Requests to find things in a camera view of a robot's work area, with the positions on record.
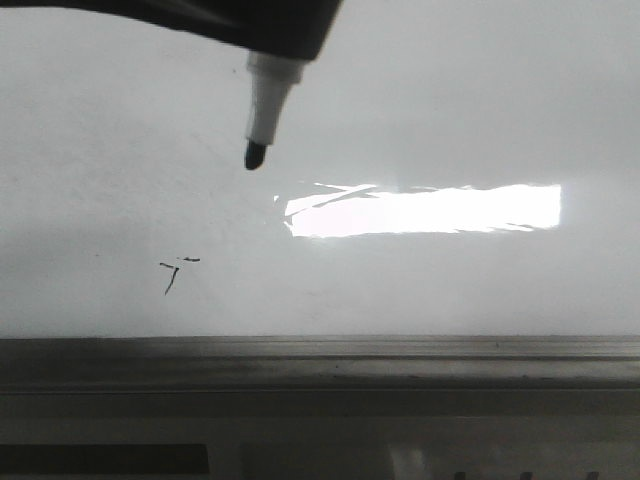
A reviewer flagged white black whiteboard marker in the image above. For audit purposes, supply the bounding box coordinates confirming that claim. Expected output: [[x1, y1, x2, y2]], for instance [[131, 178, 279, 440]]
[[244, 52, 307, 170]]

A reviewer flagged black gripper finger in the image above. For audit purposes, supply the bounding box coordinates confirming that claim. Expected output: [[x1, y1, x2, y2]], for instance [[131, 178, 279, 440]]
[[44, 0, 346, 63]]

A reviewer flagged white whiteboard with aluminium frame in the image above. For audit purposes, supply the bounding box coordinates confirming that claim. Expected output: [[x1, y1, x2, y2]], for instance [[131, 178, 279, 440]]
[[1, 1, 639, 408]]

